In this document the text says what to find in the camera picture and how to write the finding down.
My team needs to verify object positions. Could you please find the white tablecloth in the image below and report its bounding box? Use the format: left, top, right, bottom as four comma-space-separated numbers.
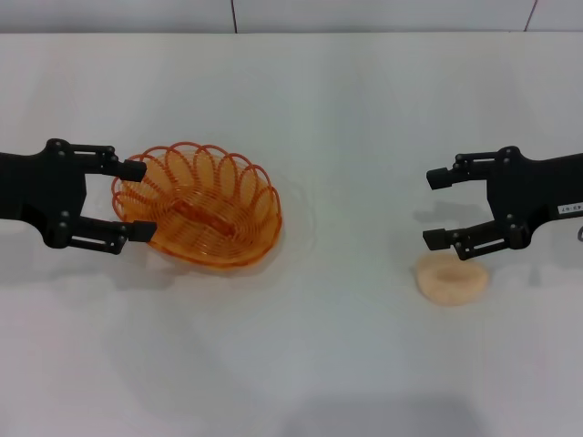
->
0, 32, 583, 437

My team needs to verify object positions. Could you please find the pale round bread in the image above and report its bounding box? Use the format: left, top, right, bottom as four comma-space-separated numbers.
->
414, 252, 491, 307

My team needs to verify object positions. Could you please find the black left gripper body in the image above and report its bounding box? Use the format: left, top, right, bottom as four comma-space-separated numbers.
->
0, 138, 91, 250

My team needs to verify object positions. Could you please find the orange wire basket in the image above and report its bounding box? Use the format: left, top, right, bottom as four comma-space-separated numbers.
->
111, 141, 283, 274

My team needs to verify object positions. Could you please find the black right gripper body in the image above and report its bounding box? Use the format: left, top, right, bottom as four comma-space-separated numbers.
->
485, 146, 583, 251

